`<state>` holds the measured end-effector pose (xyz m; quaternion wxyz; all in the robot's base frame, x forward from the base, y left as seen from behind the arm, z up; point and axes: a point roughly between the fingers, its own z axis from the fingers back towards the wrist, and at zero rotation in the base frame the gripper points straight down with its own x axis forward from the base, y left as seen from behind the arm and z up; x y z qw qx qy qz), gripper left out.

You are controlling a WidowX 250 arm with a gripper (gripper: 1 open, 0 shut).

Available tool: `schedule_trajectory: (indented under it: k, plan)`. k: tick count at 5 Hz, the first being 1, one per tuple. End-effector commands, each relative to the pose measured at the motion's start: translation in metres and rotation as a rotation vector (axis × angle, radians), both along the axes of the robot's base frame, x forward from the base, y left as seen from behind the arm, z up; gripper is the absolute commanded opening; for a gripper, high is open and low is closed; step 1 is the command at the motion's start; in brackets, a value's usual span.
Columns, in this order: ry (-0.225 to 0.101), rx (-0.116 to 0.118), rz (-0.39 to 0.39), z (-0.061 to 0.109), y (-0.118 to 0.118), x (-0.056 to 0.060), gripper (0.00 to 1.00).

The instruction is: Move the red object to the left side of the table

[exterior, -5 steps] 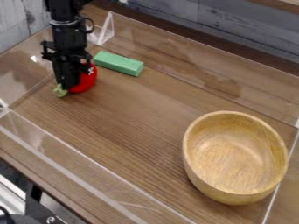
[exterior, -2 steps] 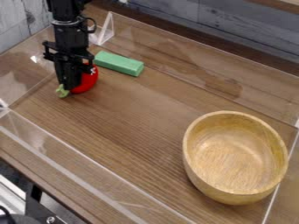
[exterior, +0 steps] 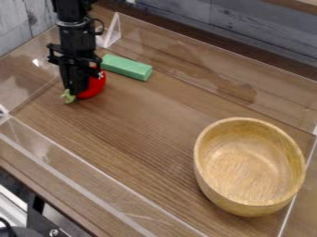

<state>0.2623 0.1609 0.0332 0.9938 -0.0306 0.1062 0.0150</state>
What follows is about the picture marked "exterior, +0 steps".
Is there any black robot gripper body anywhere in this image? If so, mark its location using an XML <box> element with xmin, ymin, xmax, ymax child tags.
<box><xmin>47</xmin><ymin>17</ymin><xmax>103</xmax><ymax>68</ymax></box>

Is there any wooden bowl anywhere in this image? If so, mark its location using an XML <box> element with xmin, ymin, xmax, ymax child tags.
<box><xmin>193</xmin><ymin>117</ymin><xmax>306</xmax><ymax>217</ymax></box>

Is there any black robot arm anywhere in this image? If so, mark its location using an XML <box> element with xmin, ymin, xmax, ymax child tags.
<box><xmin>47</xmin><ymin>0</ymin><xmax>104</xmax><ymax>95</ymax></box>

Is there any black cable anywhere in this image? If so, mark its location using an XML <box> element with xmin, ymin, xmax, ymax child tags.
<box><xmin>0</xmin><ymin>219</ymin><xmax>15</xmax><ymax>237</ymax></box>

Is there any black metal table clamp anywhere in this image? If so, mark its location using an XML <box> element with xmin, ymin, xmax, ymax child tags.
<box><xmin>25</xmin><ymin>195</ymin><xmax>71</xmax><ymax>237</ymax></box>

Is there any clear acrylic tray wall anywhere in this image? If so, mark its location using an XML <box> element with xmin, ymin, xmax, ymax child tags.
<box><xmin>0</xmin><ymin>111</ymin><xmax>207</xmax><ymax>237</ymax></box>

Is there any green rectangular block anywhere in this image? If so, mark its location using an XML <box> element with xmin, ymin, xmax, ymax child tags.
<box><xmin>102</xmin><ymin>54</ymin><xmax>152</xmax><ymax>81</ymax></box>

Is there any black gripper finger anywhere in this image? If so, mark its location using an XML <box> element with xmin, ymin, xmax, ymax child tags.
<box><xmin>59</xmin><ymin>63</ymin><xmax>90</xmax><ymax>95</ymax></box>

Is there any red plush strawberry toy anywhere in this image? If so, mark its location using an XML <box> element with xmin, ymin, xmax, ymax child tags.
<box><xmin>60</xmin><ymin>69</ymin><xmax>107</xmax><ymax>104</ymax></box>

